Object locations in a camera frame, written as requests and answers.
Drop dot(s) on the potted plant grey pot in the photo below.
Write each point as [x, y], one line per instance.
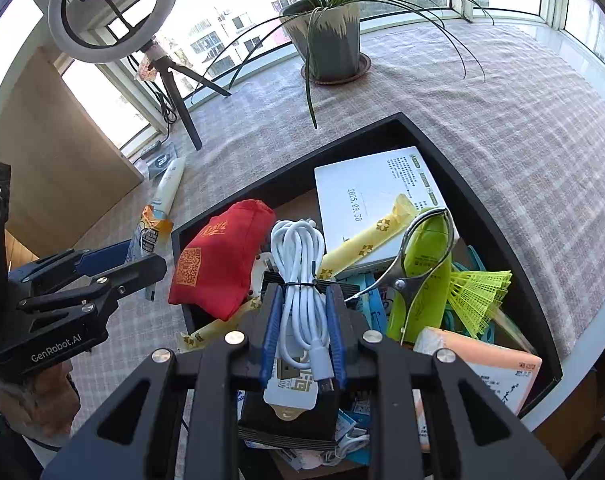
[327, 45]

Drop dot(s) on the yellow shuttlecock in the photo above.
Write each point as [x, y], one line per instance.
[477, 295]

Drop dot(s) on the red fabric pouch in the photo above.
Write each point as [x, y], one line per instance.
[217, 260]

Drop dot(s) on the large wooden board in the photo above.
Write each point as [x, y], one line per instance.
[57, 160]

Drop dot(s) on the small yellow white sachet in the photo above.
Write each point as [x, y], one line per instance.
[150, 240]

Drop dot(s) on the silver metal clamp tool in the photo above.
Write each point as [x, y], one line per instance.
[400, 285]

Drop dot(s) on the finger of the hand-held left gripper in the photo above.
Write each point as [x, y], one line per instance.
[132, 272]
[107, 257]

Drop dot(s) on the plaid tablecloth desktop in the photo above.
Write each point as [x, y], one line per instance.
[507, 135]

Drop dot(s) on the yellow chopsticks wrapper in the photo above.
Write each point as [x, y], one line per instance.
[207, 332]
[362, 250]

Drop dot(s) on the black flat packet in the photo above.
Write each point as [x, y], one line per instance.
[160, 162]

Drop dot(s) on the person's left hand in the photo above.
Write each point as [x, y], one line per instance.
[37, 400]

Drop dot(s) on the brown plant saucer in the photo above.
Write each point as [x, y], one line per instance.
[362, 67]

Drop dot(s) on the white cardboard box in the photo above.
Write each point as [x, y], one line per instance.
[362, 185]

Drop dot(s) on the orange tissue pack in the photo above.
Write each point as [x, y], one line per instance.
[497, 365]

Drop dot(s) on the black power bank white label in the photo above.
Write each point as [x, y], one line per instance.
[262, 425]

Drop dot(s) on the black storage tray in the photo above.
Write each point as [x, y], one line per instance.
[487, 225]

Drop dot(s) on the white tube blue cap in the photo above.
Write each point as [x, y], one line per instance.
[170, 185]

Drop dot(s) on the pile of small packets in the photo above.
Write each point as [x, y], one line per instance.
[355, 420]

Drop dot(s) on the black tripod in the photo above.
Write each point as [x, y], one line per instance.
[182, 105]

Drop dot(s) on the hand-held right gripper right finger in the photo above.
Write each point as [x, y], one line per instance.
[335, 330]

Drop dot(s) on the orange white paper tag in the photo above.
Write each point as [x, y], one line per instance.
[145, 71]

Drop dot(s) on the green tube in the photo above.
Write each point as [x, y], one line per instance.
[422, 280]

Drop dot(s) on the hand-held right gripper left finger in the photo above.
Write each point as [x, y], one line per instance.
[270, 330]

